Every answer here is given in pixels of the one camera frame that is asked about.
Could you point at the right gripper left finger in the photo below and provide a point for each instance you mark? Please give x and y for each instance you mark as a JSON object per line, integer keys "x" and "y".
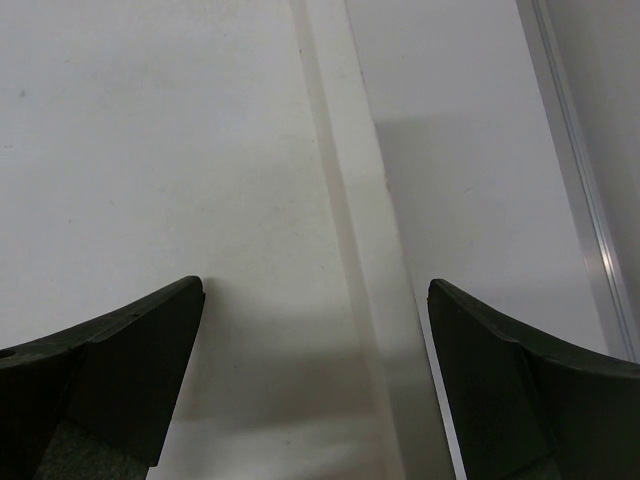
{"x": 95, "y": 401}

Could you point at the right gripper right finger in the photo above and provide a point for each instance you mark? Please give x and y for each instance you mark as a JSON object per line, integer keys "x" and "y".
{"x": 528, "y": 405}

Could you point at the white drawer cabinet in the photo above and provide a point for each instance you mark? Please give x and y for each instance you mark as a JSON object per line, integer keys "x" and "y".
{"x": 145, "y": 141}

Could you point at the right aluminium rail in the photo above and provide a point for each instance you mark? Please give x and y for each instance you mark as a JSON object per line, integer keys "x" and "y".
{"x": 611, "y": 297}

